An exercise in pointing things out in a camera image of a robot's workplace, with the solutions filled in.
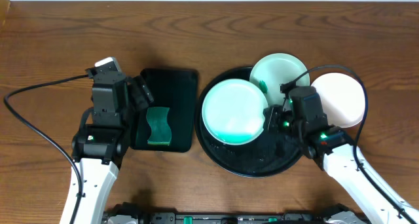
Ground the mint green plate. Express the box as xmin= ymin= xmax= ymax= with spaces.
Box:
xmin=249 ymin=53 xmax=307 ymax=110
xmin=201 ymin=79 xmax=268 ymax=146

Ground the white round plate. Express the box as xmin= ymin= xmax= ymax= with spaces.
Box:
xmin=312 ymin=73 xmax=365 ymax=128

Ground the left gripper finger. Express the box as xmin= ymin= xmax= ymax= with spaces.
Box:
xmin=130 ymin=86 xmax=149 ymax=111
xmin=136 ymin=75 xmax=154 ymax=103

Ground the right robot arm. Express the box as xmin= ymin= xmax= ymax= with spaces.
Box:
xmin=263 ymin=105 xmax=418 ymax=223

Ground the round black serving tray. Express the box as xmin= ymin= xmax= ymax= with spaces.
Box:
xmin=194 ymin=65 xmax=302 ymax=177

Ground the green scrubbing sponge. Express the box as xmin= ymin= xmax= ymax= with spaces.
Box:
xmin=146 ymin=107 xmax=172 ymax=145

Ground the dark rectangular sponge tray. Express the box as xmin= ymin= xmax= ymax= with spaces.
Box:
xmin=130 ymin=69 xmax=198 ymax=153

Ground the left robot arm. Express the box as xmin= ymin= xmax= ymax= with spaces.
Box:
xmin=60 ymin=73 xmax=153 ymax=223

